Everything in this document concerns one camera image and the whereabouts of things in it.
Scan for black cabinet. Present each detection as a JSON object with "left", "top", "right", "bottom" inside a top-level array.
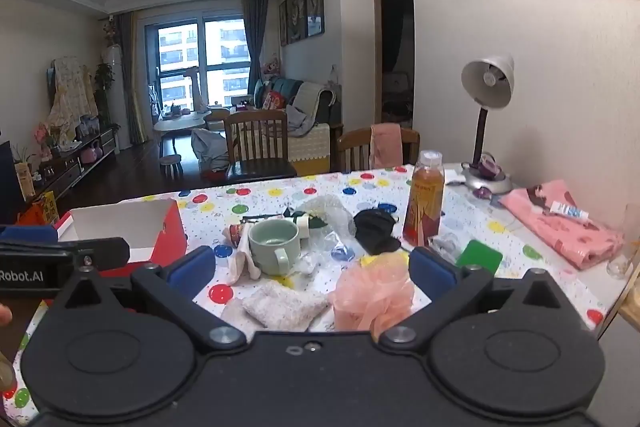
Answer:
[{"left": 0, "top": 139, "right": 26, "bottom": 208}]

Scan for grey curtain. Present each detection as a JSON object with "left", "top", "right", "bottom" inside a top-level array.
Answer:
[
  {"left": 117, "top": 9, "right": 151, "bottom": 146},
  {"left": 241, "top": 0, "right": 281, "bottom": 108}
]

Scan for pink flowers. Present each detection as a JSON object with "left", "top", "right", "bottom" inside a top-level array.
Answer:
[{"left": 34, "top": 123, "right": 57, "bottom": 158}]

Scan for clear plastic bag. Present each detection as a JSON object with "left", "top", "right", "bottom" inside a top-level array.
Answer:
[{"left": 295, "top": 195, "right": 357, "bottom": 254}]

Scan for white standing air conditioner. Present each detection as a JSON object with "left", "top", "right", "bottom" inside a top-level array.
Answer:
[{"left": 102, "top": 45, "right": 126, "bottom": 128}]

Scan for pale green mug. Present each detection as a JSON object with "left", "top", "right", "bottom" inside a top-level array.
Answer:
[{"left": 248, "top": 219, "right": 301, "bottom": 277}]

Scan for pink mesh bath pouf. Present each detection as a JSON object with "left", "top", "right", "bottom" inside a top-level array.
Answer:
[{"left": 327, "top": 253, "right": 417, "bottom": 334}]

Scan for dark low media cabinet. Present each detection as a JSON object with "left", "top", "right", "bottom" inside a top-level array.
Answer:
[{"left": 25, "top": 127, "right": 121, "bottom": 204}]

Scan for brown paper bag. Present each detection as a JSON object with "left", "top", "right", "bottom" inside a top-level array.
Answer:
[{"left": 14, "top": 161, "right": 37, "bottom": 201}]

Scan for cream crochet sofa cover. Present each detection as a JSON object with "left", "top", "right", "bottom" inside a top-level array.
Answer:
[{"left": 286, "top": 124, "right": 332, "bottom": 176}]

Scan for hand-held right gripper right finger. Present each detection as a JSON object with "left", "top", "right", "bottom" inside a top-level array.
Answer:
[{"left": 378, "top": 247, "right": 569, "bottom": 354}]

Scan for pink towel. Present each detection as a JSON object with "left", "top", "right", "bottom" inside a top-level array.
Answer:
[{"left": 370, "top": 122, "right": 403, "bottom": 169}]

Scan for white coffee table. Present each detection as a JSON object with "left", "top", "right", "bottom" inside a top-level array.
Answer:
[{"left": 152, "top": 109, "right": 232, "bottom": 144}]

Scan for red and white cardboard box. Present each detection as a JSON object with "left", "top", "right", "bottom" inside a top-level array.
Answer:
[{"left": 56, "top": 199, "right": 189, "bottom": 279}]

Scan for white tube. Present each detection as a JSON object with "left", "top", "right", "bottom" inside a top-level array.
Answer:
[{"left": 549, "top": 201, "right": 589, "bottom": 219}]

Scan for pink printed cloth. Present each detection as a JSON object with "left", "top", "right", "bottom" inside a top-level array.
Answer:
[{"left": 499, "top": 180, "right": 626, "bottom": 271}]

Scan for green potted plant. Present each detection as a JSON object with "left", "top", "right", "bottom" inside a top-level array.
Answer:
[{"left": 94, "top": 62, "right": 117, "bottom": 124}]

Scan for yellow box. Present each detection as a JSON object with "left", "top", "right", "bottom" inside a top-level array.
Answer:
[{"left": 39, "top": 191, "right": 59, "bottom": 226}]

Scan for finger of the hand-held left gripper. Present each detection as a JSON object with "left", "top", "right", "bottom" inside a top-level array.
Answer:
[
  {"left": 0, "top": 237, "right": 131, "bottom": 267},
  {"left": 0, "top": 224, "right": 59, "bottom": 243}
]

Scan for green flat card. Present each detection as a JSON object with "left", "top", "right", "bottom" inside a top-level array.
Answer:
[{"left": 454, "top": 240, "right": 504, "bottom": 278}]

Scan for grey cloth bag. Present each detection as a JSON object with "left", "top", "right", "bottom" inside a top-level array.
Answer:
[{"left": 191, "top": 128, "right": 232, "bottom": 174}]

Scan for white desk lamp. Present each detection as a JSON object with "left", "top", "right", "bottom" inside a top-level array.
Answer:
[{"left": 459, "top": 54, "right": 516, "bottom": 196}]

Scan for orange drink bottle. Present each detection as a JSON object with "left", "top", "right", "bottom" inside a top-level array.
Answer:
[{"left": 402, "top": 150, "right": 445, "bottom": 248}]

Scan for floral cloth on rack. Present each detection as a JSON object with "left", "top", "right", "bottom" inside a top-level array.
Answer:
[{"left": 46, "top": 55, "right": 99, "bottom": 134}]

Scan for white fluffy cloth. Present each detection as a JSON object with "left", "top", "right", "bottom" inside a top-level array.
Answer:
[{"left": 239, "top": 281, "right": 329, "bottom": 331}]

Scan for large window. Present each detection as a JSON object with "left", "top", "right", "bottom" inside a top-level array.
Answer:
[{"left": 144, "top": 9, "right": 252, "bottom": 116}]

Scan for pink and white sock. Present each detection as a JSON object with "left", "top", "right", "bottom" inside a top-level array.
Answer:
[{"left": 222, "top": 224, "right": 262, "bottom": 286}]

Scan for small round stool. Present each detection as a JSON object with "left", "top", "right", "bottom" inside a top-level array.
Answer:
[{"left": 158, "top": 154, "right": 184, "bottom": 178}]

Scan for white knit throw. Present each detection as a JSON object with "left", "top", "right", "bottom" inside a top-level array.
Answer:
[{"left": 291, "top": 82, "right": 337, "bottom": 128}]

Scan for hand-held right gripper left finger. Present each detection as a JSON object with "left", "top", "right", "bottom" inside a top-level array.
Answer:
[{"left": 50, "top": 246, "right": 248, "bottom": 355}]

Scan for clear drinking glass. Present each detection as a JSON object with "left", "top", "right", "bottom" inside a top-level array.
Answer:
[{"left": 606, "top": 204, "right": 640, "bottom": 281}]

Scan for polka dot tablecloth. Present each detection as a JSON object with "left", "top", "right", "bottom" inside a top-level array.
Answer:
[{"left": 0, "top": 164, "right": 628, "bottom": 420}]

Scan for wooden chair with dark seat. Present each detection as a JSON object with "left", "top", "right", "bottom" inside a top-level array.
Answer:
[{"left": 223, "top": 109, "right": 299, "bottom": 181}]

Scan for clear plastic wrapper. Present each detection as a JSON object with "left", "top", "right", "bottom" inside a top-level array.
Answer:
[{"left": 427, "top": 231, "right": 467, "bottom": 264}]

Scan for teal sofa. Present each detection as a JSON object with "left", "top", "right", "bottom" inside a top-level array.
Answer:
[{"left": 252, "top": 77, "right": 346, "bottom": 175}]

